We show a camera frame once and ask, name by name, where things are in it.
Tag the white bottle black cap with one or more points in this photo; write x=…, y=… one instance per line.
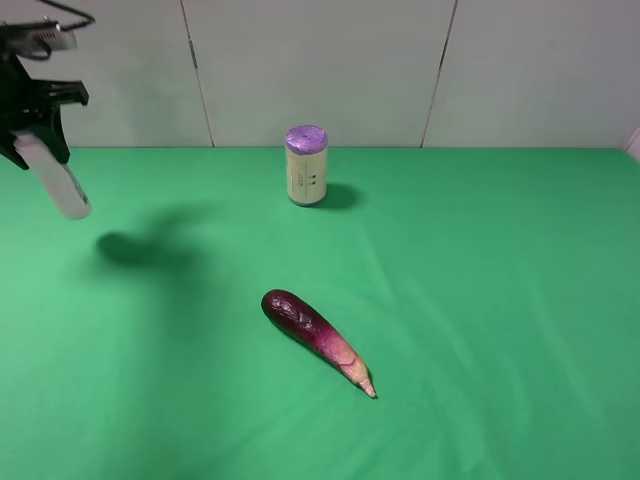
x=57, y=179

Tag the purple garbage bag roll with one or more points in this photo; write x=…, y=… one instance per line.
x=306, y=153

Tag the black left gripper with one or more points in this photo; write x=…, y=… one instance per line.
x=19, y=94

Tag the purple eggplant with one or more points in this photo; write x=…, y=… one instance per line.
x=306, y=325

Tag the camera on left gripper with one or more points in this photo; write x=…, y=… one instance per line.
x=35, y=40

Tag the green tablecloth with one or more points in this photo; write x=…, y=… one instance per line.
x=442, y=314

